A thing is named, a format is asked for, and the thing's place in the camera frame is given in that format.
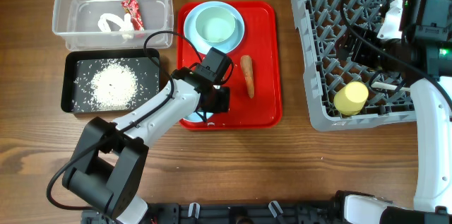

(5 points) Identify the small light blue bowl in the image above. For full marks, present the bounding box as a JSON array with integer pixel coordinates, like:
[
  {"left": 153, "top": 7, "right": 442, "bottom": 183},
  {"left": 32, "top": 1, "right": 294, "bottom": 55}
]
[{"left": 183, "top": 111, "right": 213, "bottom": 123}]

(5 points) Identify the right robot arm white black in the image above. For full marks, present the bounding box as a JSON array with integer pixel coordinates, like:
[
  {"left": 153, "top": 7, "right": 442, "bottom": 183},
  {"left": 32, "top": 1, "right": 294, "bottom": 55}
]
[{"left": 338, "top": 25, "right": 451, "bottom": 223}]

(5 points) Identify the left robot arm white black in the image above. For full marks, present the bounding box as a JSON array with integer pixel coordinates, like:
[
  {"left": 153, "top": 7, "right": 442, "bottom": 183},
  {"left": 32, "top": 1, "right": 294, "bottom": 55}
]
[{"left": 55, "top": 64, "right": 232, "bottom": 223}]

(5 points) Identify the red serving tray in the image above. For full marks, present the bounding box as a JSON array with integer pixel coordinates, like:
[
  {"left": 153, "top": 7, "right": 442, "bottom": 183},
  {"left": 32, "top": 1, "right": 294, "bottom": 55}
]
[{"left": 180, "top": 1, "right": 282, "bottom": 131}]

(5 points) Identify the orange carrot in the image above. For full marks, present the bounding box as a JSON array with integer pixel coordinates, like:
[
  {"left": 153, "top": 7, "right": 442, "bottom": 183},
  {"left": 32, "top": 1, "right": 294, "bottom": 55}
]
[{"left": 240, "top": 55, "right": 255, "bottom": 98}]

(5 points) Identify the green bowl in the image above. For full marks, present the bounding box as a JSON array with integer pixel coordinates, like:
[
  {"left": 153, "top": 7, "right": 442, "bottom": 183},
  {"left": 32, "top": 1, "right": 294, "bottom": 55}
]
[{"left": 195, "top": 6, "right": 236, "bottom": 44}]

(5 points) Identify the clear plastic bin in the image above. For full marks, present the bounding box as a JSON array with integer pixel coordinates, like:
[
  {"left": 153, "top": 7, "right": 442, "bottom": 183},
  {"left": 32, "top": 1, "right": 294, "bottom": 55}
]
[{"left": 52, "top": 0, "right": 174, "bottom": 51}]

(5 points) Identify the white rice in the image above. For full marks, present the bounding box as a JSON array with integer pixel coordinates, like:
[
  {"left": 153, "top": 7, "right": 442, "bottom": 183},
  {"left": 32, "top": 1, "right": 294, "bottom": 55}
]
[{"left": 70, "top": 57, "right": 160, "bottom": 113}]

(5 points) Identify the yellow cup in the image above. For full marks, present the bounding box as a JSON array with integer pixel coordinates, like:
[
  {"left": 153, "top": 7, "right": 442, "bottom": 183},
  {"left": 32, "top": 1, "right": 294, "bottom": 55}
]
[{"left": 333, "top": 81, "right": 369, "bottom": 116}]

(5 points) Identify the red snack wrapper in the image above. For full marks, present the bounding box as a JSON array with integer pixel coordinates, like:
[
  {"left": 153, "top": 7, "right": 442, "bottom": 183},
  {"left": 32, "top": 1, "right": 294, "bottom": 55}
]
[{"left": 121, "top": 0, "right": 145, "bottom": 31}]

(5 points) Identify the white plastic spoon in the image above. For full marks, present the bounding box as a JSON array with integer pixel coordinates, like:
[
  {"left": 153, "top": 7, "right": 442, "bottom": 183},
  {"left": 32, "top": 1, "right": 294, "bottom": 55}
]
[{"left": 371, "top": 82, "right": 410, "bottom": 92}]

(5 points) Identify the black tray bin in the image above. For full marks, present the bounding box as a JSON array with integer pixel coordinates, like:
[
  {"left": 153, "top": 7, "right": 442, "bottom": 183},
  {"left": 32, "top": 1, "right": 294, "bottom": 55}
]
[{"left": 61, "top": 49, "right": 160, "bottom": 114}]

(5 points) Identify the large light blue plate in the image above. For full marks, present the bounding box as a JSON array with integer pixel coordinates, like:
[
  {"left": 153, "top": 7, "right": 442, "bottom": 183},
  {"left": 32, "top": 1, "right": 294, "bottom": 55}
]
[{"left": 184, "top": 1, "right": 245, "bottom": 54}]

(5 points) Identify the white tissue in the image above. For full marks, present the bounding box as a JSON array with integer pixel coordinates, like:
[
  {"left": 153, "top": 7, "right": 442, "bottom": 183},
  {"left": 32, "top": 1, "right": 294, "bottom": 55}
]
[{"left": 97, "top": 13, "right": 134, "bottom": 40}]

